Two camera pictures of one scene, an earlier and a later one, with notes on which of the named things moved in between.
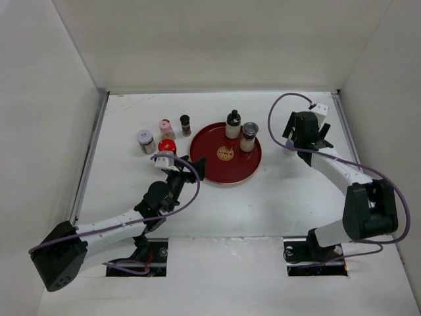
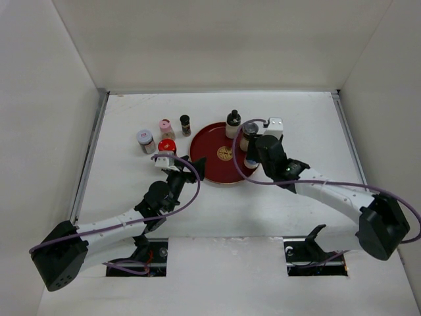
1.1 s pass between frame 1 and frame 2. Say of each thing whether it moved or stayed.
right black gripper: moved
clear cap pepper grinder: stayed
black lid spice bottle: stayed
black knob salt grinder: stayed
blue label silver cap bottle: moved
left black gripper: stayed
